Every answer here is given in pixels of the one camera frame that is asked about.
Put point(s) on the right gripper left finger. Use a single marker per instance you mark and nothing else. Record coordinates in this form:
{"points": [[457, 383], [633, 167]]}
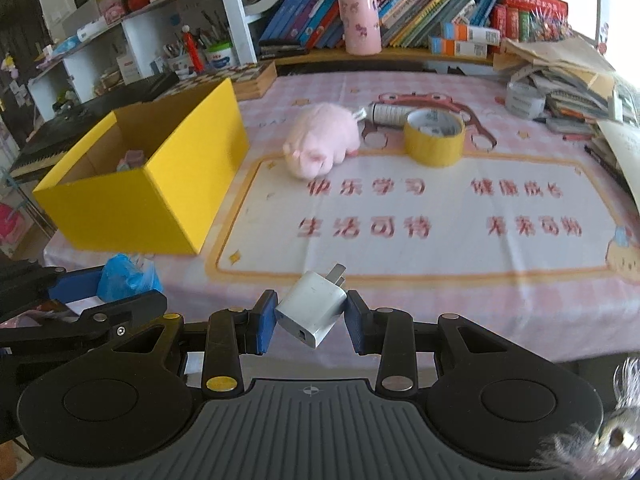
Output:
{"points": [[233, 333]]}

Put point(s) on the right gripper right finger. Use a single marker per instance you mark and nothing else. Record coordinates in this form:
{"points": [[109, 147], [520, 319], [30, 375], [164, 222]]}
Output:
{"points": [[389, 334]]}

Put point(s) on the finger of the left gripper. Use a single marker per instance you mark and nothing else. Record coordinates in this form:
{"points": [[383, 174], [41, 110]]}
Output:
{"points": [[76, 285], [95, 326]]}

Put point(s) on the blue plastic packet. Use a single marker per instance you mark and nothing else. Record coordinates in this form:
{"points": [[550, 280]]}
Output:
{"points": [[123, 277]]}

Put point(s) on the small white charger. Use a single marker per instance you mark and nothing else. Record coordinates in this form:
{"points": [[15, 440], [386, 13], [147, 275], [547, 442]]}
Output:
{"points": [[313, 305]]}

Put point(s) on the grey toy truck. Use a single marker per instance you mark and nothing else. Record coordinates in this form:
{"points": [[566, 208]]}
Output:
{"points": [[132, 159]]}

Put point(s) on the yellow tape roll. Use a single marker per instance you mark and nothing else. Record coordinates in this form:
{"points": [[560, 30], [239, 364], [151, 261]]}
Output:
{"points": [[434, 138]]}

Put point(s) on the pink plush pig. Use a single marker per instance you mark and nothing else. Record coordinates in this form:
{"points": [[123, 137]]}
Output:
{"points": [[322, 137]]}

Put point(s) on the white spray bottle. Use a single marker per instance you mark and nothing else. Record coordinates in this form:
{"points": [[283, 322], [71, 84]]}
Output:
{"points": [[380, 114]]}

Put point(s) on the yellow cardboard box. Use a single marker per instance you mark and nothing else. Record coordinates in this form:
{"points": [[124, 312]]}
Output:
{"points": [[194, 143]]}

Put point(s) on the black electronic keyboard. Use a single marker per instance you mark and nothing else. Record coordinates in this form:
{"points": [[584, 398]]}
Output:
{"points": [[57, 136]]}

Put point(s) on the pink checkered tablecloth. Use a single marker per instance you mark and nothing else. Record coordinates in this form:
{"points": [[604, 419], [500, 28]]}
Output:
{"points": [[526, 234]]}

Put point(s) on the chessboard box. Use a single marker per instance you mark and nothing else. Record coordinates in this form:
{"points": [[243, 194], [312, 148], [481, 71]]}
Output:
{"points": [[249, 81]]}

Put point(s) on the white tape roll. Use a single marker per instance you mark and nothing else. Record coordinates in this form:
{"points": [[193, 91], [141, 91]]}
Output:
{"points": [[524, 101]]}

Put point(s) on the white jar green lid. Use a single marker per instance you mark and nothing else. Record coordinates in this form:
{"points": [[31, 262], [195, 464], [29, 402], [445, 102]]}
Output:
{"points": [[221, 56]]}

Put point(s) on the white bookshelf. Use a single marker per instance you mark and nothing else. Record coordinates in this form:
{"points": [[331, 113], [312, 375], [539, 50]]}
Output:
{"points": [[250, 15]]}

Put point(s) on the stack of papers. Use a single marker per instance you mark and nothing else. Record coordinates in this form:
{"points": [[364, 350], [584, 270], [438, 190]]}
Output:
{"points": [[585, 97]]}

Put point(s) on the pink cylinder cup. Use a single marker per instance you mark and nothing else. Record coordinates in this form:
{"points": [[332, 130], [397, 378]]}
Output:
{"points": [[361, 26]]}

